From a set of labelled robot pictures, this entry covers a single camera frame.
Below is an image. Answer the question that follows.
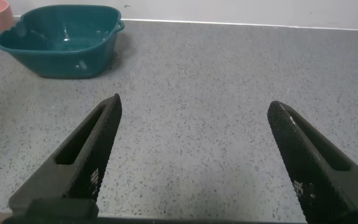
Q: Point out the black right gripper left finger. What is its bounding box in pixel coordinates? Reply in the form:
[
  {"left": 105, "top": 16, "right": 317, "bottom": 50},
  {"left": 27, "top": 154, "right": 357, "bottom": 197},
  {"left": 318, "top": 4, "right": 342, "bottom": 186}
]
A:
[{"left": 7, "top": 93, "right": 123, "bottom": 215}]

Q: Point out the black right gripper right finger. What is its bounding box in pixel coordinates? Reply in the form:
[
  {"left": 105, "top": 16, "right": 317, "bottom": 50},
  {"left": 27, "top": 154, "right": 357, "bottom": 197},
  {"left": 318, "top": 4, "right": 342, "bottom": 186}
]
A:
[{"left": 267, "top": 100, "right": 358, "bottom": 224}]

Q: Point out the teal square tray with handle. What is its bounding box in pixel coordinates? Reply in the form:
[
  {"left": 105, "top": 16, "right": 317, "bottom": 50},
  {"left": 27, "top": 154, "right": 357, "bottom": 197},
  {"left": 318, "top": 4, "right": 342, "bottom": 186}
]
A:
[{"left": 0, "top": 4, "right": 126, "bottom": 80}]

